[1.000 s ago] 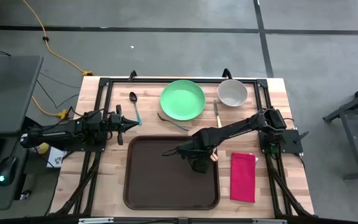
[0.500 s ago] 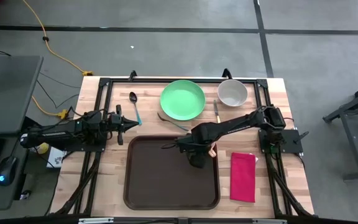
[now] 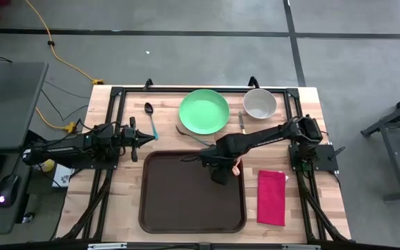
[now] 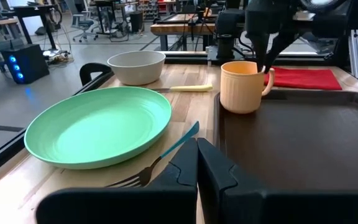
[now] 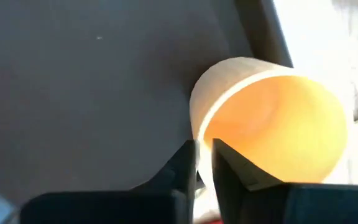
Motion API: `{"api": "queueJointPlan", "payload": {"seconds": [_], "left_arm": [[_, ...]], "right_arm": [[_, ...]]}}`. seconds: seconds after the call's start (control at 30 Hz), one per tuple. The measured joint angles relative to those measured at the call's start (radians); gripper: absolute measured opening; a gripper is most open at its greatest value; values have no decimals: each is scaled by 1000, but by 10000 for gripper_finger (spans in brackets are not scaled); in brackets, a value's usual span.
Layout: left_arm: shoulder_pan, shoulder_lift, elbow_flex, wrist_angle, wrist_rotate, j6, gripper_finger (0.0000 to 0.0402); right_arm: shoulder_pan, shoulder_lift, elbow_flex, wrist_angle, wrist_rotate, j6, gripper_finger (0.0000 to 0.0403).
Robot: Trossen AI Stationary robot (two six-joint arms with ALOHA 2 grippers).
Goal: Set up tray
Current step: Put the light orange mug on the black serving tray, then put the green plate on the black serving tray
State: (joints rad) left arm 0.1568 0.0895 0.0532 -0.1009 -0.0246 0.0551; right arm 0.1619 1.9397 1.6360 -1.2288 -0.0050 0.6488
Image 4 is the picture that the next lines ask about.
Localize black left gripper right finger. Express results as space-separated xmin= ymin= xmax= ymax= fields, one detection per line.
xmin=196 ymin=138 xmax=358 ymax=224

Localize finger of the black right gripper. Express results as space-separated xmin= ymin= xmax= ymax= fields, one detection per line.
xmin=250 ymin=33 xmax=269 ymax=72
xmin=264 ymin=32 xmax=295 ymax=74

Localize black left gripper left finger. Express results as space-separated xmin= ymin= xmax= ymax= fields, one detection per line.
xmin=35 ymin=138 xmax=198 ymax=224

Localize red cloth napkin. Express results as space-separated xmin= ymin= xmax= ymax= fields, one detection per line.
xmin=263 ymin=67 xmax=343 ymax=91

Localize orange ribbed mug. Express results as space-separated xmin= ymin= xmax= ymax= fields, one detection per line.
xmin=219 ymin=60 xmax=275 ymax=114

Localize fork with blue handle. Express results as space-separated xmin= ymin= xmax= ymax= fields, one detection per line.
xmin=106 ymin=121 xmax=200 ymax=189

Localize knife with cream handle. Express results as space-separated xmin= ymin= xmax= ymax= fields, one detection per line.
xmin=150 ymin=84 xmax=213 ymax=93

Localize green plastic plate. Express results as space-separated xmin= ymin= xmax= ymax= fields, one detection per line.
xmin=24 ymin=86 xmax=173 ymax=170

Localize beige plastic bowl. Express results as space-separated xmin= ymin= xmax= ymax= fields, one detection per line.
xmin=107 ymin=50 xmax=167 ymax=86

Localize dark brown serving tray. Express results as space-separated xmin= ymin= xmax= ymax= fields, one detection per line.
xmin=213 ymin=89 xmax=358 ymax=194

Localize wooden workbench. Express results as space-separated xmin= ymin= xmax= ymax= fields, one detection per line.
xmin=150 ymin=14 xmax=218 ymax=51

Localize black waste bin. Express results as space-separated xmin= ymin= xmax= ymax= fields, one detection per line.
xmin=129 ymin=11 xmax=144 ymax=34

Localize grey office chair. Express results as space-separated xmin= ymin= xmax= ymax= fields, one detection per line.
xmin=70 ymin=9 xmax=99 ymax=43

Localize black computer tower blue lights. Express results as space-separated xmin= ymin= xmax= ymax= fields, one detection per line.
xmin=1 ymin=44 xmax=50 ymax=85

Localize black standing desk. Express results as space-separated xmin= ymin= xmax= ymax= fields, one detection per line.
xmin=11 ymin=2 xmax=59 ymax=50

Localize black table clamp handle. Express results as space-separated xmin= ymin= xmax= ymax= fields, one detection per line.
xmin=79 ymin=62 xmax=113 ymax=86

